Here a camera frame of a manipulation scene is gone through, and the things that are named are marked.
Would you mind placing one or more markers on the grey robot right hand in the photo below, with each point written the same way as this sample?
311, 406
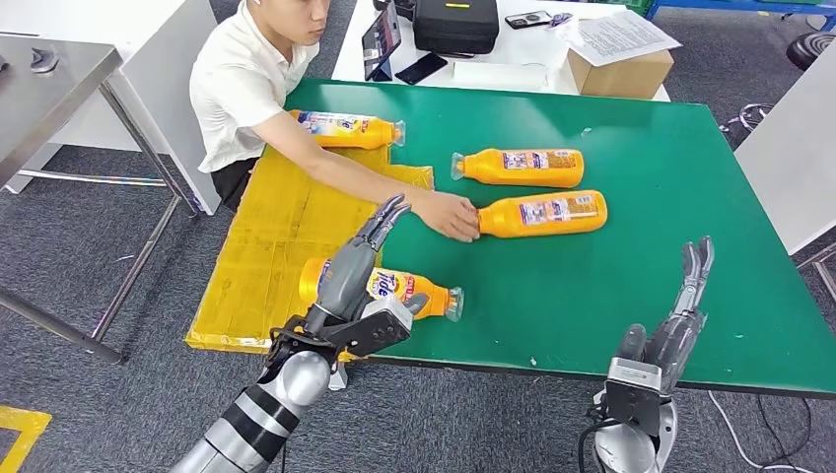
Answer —
673, 346

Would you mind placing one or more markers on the person's right hand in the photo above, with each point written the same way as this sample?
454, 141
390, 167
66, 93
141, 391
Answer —
451, 215

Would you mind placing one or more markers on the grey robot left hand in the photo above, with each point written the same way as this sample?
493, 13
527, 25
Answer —
346, 281

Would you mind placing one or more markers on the orange detergent bottle clear cap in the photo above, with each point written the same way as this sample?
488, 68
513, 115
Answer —
386, 284
366, 134
522, 228
486, 171

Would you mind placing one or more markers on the person's right forearm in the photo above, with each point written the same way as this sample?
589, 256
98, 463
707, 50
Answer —
366, 179

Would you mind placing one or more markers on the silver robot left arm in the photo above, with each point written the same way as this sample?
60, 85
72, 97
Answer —
261, 418

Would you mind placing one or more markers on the yellow taped cardboard mat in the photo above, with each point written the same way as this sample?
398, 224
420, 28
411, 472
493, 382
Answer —
261, 261

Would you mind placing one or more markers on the black smartphone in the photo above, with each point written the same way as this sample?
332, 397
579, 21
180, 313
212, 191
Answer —
421, 68

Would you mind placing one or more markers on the grey metal stand leg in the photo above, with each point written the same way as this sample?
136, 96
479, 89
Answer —
826, 285

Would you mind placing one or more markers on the white table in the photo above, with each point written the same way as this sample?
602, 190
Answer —
522, 46

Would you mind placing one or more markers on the black carrying case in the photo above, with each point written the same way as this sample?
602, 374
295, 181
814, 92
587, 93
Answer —
454, 29

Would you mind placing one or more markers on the tablet on stand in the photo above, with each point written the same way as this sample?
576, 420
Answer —
381, 39

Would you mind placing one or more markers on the smartphone in dark case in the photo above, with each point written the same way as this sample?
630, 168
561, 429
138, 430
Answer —
528, 19

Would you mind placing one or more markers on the brown cardboard box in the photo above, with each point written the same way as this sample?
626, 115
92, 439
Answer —
620, 81

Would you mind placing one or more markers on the white board panel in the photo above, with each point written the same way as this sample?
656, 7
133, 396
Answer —
797, 163

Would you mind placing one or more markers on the person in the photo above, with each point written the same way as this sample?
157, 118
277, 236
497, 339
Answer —
242, 85

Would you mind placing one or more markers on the small purple object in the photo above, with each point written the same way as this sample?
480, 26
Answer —
560, 19

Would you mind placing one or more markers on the printed paper sheet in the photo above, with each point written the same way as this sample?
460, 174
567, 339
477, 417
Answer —
614, 36

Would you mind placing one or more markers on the green plastic crate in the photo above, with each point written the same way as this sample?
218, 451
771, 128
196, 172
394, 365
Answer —
630, 5

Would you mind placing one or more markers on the black round stool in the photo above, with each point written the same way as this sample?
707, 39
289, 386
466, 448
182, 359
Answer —
813, 51

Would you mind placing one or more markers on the stainless steel table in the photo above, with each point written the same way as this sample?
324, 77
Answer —
46, 111

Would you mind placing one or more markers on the small grey metal part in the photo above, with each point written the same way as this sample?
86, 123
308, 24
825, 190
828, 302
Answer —
44, 60

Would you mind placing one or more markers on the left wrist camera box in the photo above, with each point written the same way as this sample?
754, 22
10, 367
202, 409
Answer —
379, 333

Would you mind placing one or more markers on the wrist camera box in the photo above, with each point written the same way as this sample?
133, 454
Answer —
379, 333
630, 398

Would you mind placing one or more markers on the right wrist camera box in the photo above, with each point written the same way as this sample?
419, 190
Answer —
630, 398

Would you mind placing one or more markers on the blue metal rack frame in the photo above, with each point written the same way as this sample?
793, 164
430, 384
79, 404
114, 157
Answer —
718, 4

